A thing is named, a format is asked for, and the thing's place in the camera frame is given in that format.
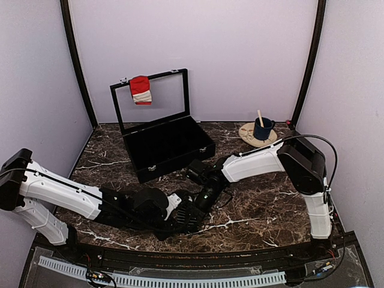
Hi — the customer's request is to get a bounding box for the wooden stick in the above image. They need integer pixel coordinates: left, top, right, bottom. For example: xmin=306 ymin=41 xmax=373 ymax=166
xmin=257 ymin=109 xmax=265 ymax=128

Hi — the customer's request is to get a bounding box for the black display case box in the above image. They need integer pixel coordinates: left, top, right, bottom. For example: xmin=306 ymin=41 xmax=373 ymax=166
xmin=110 ymin=68 xmax=215 ymax=184

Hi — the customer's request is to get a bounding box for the red and beige sock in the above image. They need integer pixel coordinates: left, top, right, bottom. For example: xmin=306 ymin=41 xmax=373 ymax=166
xmin=130 ymin=76 xmax=152 ymax=106

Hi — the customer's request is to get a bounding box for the black white striped sock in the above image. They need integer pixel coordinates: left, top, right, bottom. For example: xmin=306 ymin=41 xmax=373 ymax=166
xmin=176 ymin=204 xmax=206 ymax=233

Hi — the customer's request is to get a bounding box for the left black frame post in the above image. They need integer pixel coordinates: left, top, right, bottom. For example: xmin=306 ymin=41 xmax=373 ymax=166
xmin=59 ymin=0 xmax=98 ymax=129

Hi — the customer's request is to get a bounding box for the black front rail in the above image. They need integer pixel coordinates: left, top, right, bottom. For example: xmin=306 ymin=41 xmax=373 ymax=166
xmin=77 ymin=242 xmax=310 ymax=271

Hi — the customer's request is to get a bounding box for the white slotted cable duct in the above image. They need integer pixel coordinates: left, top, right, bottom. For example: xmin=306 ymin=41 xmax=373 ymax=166
xmin=37 ymin=256 xmax=286 ymax=287

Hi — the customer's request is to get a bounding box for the dark blue mug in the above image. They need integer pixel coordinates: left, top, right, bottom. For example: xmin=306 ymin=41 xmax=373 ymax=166
xmin=253 ymin=117 xmax=275 ymax=140

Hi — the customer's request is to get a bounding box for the right black frame post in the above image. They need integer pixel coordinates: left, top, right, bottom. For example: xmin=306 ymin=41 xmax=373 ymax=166
xmin=289 ymin=0 xmax=326 ymax=130

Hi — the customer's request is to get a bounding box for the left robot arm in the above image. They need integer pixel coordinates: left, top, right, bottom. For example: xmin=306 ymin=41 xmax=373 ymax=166
xmin=1 ymin=148 xmax=184 ymax=262

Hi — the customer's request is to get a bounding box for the beige ceramic saucer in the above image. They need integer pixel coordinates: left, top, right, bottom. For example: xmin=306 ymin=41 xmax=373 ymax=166
xmin=238 ymin=122 xmax=278 ymax=148

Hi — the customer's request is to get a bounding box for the black frame post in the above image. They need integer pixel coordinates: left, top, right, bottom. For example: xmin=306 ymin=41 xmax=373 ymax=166
xmin=289 ymin=0 xmax=326 ymax=130
xmin=59 ymin=0 xmax=98 ymax=129

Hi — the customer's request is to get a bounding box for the small green circuit board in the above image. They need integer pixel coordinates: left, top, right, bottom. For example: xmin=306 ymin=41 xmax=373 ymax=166
xmin=86 ymin=269 xmax=111 ymax=283

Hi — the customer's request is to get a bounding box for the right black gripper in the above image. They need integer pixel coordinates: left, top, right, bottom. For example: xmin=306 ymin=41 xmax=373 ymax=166
xmin=184 ymin=184 xmax=224 ymax=231

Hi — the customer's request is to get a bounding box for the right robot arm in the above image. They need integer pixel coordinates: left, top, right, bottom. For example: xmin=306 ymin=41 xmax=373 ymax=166
xmin=186 ymin=134 xmax=334 ymax=260

